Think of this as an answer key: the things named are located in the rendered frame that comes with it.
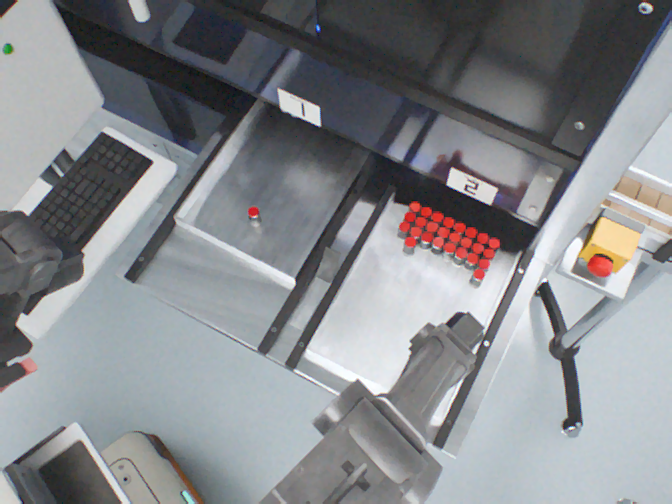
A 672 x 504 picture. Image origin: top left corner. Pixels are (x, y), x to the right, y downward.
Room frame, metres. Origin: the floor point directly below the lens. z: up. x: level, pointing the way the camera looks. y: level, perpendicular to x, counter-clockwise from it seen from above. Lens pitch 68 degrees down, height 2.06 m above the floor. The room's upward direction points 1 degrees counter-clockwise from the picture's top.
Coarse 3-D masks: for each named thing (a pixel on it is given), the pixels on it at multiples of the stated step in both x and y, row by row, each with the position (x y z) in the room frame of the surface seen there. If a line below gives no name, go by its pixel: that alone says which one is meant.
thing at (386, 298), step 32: (384, 224) 0.55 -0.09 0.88; (384, 256) 0.49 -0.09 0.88; (416, 256) 0.49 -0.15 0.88; (512, 256) 0.48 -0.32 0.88; (352, 288) 0.43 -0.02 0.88; (384, 288) 0.43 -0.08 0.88; (416, 288) 0.42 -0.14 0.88; (448, 288) 0.42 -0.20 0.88; (480, 288) 0.42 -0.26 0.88; (352, 320) 0.37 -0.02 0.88; (384, 320) 0.36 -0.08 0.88; (416, 320) 0.36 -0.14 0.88; (480, 320) 0.36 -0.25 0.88; (320, 352) 0.31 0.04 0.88; (352, 352) 0.31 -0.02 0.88; (384, 352) 0.31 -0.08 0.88; (384, 384) 0.25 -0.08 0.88
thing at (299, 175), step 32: (256, 128) 0.77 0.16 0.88; (288, 128) 0.77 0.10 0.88; (320, 128) 0.77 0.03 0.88; (224, 160) 0.70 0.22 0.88; (256, 160) 0.70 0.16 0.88; (288, 160) 0.70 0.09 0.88; (320, 160) 0.70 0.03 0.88; (352, 160) 0.69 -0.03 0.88; (192, 192) 0.61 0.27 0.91; (224, 192) 0.63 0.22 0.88; (256, 192) 0.63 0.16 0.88; (288, 192) 0.63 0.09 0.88; (320, 192) 0.63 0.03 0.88; (192, 224) 0.55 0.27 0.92; (224, 224) 0.56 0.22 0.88; (288, 224) 0.56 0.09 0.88; (320, 224) 0.56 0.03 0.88; (256, 256) 0.49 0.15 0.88; (288, 256) 0.49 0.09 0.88
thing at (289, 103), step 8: (280, 96) 0.74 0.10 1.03; (288, 96) 0.73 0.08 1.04; (280, 104) 0.75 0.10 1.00; (288, 104) 0.74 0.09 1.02; (296, 104) 0.73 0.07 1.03; (304, 104) 0.72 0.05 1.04; (312, 104) 0.71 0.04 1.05; (296, 112) 0.73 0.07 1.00; (312, 112) 0.71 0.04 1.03; (312, 120) 0.71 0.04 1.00
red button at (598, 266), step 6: (594, 258) 0.42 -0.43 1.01; (600, 258) 0.42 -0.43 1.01; (588, 264) 0.42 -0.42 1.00; (594, 264) 0.41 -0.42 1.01; (600, 264) 0.41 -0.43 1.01; (606, 264) 0.41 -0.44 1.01; (588, 270) 0.41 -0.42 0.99; (594, 270) 0.41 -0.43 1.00; (600, 270) 0.40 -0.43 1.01; (606, 270) 0.40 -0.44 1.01; (600, 276) 0.40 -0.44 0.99; (606, 276) 0.40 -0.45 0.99
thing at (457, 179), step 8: (456, 176) 0.57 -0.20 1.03; (464, 176) 0.56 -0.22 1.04; (448, 184) 0.58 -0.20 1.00; (456, 184) 0.57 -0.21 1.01; (464, 184) 0.56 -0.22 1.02; (472, 184) 0.56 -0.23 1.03; (480, 184) 0.55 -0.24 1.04; (488, 184) 0.54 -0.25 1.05; (464, 192) 0.56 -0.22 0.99; (480, 192) 0.55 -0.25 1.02; (488, 192) 0.54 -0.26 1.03; (480, 200) 0.54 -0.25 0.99; (488, 200) 0.54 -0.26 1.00
